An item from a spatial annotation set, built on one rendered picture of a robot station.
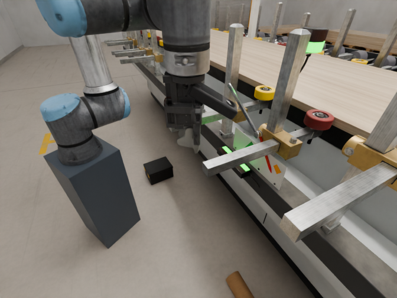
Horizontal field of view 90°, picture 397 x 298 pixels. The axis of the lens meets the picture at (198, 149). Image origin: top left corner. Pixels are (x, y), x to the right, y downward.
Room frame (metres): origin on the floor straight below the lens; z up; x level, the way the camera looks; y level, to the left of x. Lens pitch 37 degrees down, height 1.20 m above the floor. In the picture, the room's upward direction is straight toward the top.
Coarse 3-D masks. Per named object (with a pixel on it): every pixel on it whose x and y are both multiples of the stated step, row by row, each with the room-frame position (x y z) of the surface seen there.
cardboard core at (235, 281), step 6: (228, 276) 0.41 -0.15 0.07; (234, 276) 0.41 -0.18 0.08; (240, 276) 0.41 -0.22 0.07; (228, 282) 0.39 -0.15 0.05; (234, 282) 0.38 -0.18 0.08; (240, 282) 0.38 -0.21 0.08; (234, 288) 0.36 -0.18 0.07; (240, 288) 0.36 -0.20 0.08; (246, 288) 0.36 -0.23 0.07; (234, 294) 0.34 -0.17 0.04; (240, 294) 0.33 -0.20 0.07; (246, 294) 0.33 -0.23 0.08; (252, 294) 0.34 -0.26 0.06
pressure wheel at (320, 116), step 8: (312, 112) 0.58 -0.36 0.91; (320, 112) 0.57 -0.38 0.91; (328, 112) 0.58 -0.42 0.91; (304, 120) 0.57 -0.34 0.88; (312, 120) 0.54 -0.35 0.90; (320, 120) 0.53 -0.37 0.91; (328, 120) 0.53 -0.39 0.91; (312, 128) 0.54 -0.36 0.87; (320, 128) 0.52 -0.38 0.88; (328, 128) 0.53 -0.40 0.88
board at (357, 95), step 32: (160, 32) 2.45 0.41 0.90; (224, 32) 2.45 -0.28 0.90; (224, 64) 1.17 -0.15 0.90; (256, 64) 1.17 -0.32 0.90; (320, 64) 1.17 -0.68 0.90; (352, 64) 1.17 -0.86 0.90; (320, 96) 0.72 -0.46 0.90; (352, 96) 0.72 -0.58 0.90; (384, 96) 0.72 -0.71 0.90; (352, 128) 0.51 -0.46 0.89
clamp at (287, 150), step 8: (264, 128) 0.54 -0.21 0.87; (264, 136) 0.53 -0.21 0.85; (272, 136) 0.50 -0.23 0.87; (280, 136) 0.50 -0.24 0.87; (288, 136) 0.50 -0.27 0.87; (280, 144) 0.47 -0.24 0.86; (288, 144) 0.45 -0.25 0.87; (296, 144) 0.45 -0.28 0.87; (280, 152) 0.47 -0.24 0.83; (288, 152) 0.44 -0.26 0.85; (296, 152) 0.46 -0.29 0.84
